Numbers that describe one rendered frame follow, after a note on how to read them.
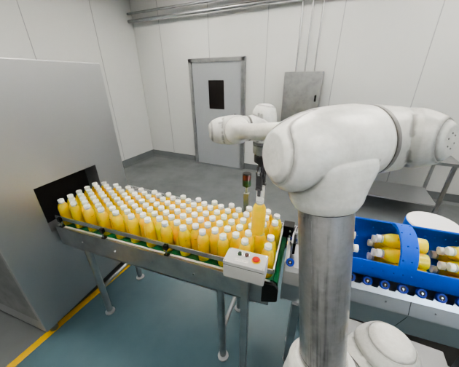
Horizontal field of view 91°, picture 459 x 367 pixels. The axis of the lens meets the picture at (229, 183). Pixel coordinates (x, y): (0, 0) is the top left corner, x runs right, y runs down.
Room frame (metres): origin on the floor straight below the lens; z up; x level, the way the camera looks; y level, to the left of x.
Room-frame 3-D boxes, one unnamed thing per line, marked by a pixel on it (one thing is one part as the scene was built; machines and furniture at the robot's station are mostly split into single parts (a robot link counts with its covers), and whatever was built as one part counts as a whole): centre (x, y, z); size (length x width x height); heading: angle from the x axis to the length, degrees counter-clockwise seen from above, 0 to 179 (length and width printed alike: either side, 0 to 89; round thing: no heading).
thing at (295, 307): (0.93, -0.41, 0.31); 0.06 x 0.06 x 0.63; 70
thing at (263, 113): (0.96, -0.14, 1.71); 0.13 x 0.11 x 0.16; 109
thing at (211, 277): (1.31, 0.45, 0.45); 1.64 x 0.48 x 0.90; 70
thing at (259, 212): (0.96, -0.15, 1.23); 0.07 x 0.07 x 0.19
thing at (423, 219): (1.17, -1.29, 1.03); 0.28 x 0.28 x 0.01
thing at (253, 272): (0.82, -0.07, 1.05); 0.20 x 0.10 x 0.10; 70
